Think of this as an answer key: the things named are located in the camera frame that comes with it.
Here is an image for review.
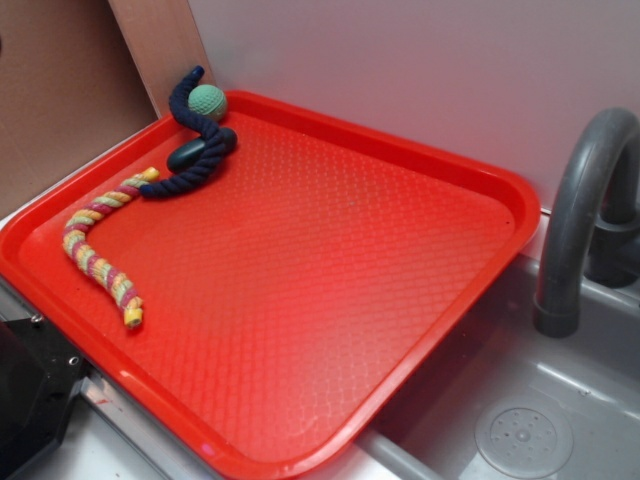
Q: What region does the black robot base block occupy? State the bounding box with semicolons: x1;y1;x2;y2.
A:
1;318;86;479

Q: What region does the dark blue rope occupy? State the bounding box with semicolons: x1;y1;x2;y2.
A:
139;65;229;200

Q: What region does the green textured ball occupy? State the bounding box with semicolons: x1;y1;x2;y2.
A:
188;84;228;122

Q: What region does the grey toy sink basin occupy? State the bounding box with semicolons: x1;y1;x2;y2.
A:
357;233;639;479

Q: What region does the wooden corner board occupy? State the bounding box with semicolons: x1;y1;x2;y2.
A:
109;0;216;117

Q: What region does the red plastic tray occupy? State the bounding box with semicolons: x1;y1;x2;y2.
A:
1;92;540;479

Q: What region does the grey toy faucet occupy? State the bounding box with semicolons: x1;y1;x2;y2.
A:
533;108;639;338

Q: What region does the multicoloured twisted rope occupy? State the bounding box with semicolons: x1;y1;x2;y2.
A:
61;166;161;331

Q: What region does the dark green toy cucumber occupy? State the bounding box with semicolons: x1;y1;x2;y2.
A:
167;127;238;173

